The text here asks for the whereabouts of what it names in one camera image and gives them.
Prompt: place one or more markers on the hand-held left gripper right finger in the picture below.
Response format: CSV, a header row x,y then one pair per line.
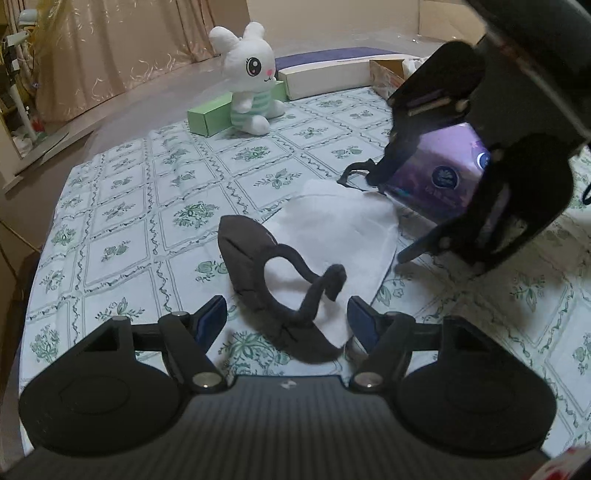
x,y
362,321

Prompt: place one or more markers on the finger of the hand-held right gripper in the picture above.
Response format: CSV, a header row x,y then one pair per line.
x,y
434,240
397,147

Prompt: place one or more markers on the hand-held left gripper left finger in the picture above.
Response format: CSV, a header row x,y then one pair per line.
x,y
211,318

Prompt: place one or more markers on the purple tissue pack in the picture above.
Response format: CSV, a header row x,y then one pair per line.
x,y
438,184

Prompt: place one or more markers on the brown cardboard box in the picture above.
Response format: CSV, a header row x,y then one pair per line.
x,y
383,78

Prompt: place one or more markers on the dark grey face mask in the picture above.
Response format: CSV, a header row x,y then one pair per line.
x,y
249,258

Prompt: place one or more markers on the white face mask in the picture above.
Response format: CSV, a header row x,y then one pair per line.
x,y
341,221

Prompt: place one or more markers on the long white box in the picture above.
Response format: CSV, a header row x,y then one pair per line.
x,y
323,78

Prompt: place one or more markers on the flat blue box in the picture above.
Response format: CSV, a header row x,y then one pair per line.
x,y
332,54

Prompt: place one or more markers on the floral checked tablecloth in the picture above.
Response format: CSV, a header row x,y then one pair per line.
x,y
138,207

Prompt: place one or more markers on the white plush rabbit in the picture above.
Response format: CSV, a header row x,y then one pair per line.
x,y
251,69

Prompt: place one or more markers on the light green box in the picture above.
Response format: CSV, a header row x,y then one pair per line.
x,y
207,115

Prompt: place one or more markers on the beige patterned curtain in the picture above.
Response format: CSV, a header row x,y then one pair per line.
x,y
115,46

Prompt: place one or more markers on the wooden bookshelf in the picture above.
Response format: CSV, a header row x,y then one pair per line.
x,y
7,69

